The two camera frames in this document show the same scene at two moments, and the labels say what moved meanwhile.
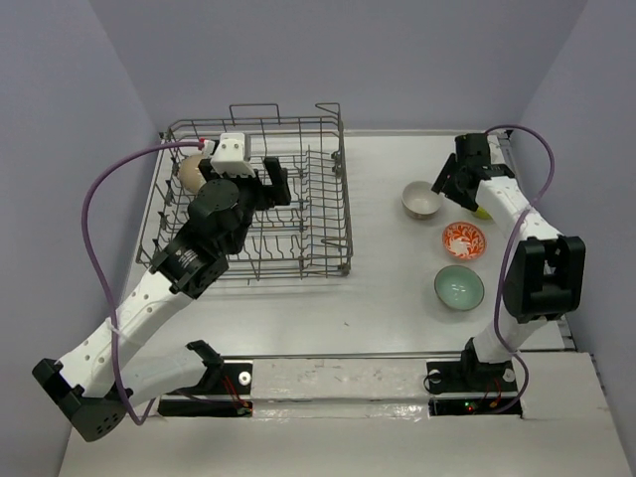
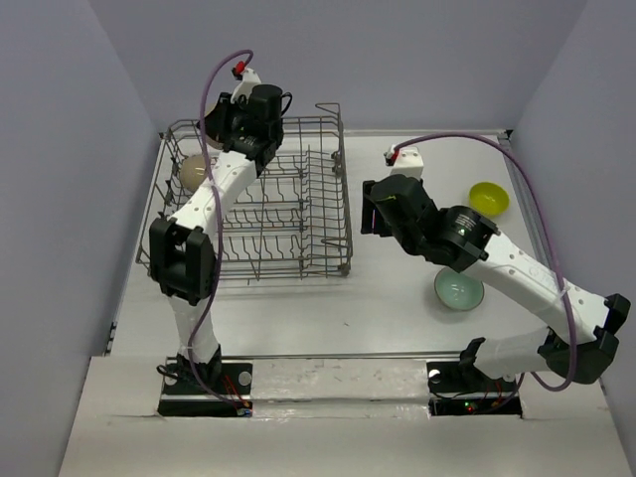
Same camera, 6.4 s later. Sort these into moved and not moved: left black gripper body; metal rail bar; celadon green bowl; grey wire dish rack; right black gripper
Moved: left black gripper body; right black gripper
Not moved: metal rail bar; celadon green bowl; grey wire dish rack
